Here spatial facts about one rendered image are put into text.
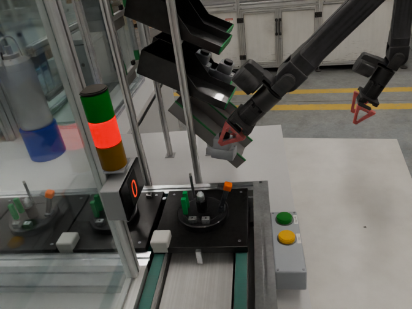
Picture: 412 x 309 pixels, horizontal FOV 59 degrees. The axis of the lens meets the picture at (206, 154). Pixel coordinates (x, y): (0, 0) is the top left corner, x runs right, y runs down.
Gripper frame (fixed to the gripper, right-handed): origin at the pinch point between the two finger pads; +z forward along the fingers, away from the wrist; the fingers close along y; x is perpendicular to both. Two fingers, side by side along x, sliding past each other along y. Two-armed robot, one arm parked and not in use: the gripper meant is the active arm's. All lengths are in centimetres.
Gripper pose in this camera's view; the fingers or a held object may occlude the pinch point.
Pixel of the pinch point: (224, 138)
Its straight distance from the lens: 101.7
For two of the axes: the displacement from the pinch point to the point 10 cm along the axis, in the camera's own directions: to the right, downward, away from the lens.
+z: -6.1, 5.9, 5.3
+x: 7.3, 6.8, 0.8
